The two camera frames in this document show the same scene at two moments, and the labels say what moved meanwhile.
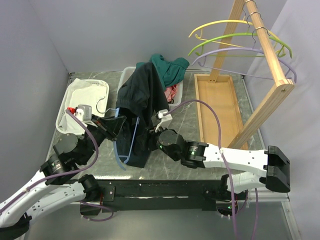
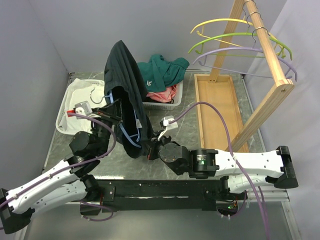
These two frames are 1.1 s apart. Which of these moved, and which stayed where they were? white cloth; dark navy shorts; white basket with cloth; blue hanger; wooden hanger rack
Moved: dark navy shorts; blue hanger
Stayed: white cloth; white basket with cloth; wooden hanger rack
